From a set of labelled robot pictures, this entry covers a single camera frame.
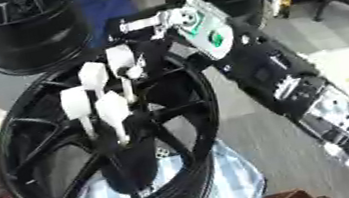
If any blue white striped cloth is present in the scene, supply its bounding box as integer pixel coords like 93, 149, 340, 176
68, 132, 271, 198

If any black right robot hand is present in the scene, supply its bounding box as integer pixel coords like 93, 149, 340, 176
102, 1, 197, 83

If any blue fabric object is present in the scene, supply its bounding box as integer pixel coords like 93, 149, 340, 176
74, 0, 145, 51

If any black spoked wheel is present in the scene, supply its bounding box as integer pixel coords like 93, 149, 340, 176
0, 29, 238, 198

